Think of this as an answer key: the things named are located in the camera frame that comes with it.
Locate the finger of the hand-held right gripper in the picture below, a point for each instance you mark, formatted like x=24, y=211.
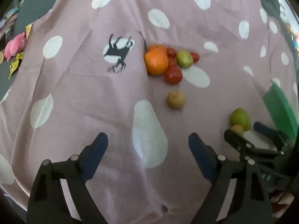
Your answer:
x=236, y=141
x=265, y=129

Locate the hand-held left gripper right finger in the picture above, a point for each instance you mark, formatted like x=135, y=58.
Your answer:
x=198, y=151

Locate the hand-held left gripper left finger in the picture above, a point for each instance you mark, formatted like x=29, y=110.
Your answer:
x=97, y=151

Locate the small yellow citrus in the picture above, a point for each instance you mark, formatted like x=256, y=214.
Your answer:
x=237, y=130

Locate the green plastic basin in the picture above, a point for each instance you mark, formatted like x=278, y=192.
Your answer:
x=280, y=112

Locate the orange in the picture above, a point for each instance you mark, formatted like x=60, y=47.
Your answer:
x=158, y=48
x=156, y=63

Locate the person's right hand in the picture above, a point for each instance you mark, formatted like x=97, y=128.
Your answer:
x=283, y=201

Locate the green pear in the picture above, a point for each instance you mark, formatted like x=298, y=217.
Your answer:
x=184, y=59
x=240, y=118

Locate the pink dotted blanket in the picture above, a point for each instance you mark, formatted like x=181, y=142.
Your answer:
x=93, y=98

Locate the brown kiwi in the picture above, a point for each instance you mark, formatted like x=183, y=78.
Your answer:
x=176, y=99

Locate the large red tomato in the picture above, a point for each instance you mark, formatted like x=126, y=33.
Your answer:
x=173, y=75

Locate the small red tomato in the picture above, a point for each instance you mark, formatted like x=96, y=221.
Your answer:
x=171, y=52
x=173, y=62
x=195, y=57

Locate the yellow snack packet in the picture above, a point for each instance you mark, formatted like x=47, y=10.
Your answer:
x=28, y=31
x=15, y=64

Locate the pink plush toy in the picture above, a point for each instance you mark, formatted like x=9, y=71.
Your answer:
x=15, y=45

